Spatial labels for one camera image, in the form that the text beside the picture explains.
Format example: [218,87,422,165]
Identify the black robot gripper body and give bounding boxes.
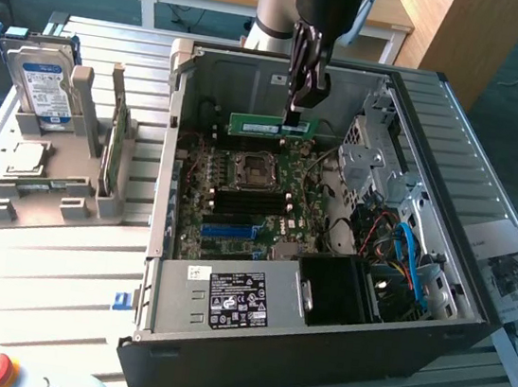
[289,0,377,52]

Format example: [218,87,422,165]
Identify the green RAM stick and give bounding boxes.
[14,174,80,198]
[227,107,322,147]

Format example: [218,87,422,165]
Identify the black RAM slots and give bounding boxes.
[210,185,290,225]

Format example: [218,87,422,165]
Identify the green motherboard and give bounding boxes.
[162,118,345,279]

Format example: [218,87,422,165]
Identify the metal CPU socket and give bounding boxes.
[224,150,281,196]

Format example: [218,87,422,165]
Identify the metal disk bay cage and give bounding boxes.
[317,81,490,322]

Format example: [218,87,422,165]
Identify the wooden cabinet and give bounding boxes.
[388,0,518,119]

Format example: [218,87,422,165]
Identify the blue expansion slot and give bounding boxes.
[199,217,257,245]

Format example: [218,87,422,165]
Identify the green graphics card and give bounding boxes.
[95,62,139,199]

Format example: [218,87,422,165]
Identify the grey power supply unit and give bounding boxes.
[143,242,318,354]

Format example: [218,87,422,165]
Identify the blue disk caddy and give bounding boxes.
[0,22,86,85]

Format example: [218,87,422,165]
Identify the hard disk with blue label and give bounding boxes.
[0,42,88,133]

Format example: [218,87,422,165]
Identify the grey parts rack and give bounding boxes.
[0,53,148,249]

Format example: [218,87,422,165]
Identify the printed paper sheets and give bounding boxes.
[444,212,518,387]

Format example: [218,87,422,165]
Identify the silver CPU chip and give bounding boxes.
[7,138,57,178]

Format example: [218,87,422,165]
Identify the blue plastic clip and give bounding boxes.
[111,289,139,316]

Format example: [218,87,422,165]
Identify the black open PC case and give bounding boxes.
[111,33,518,387]

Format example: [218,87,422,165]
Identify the red wire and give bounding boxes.
[356,207,402,261]

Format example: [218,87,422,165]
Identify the blue SATA wire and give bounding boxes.
[383,220,443,318]

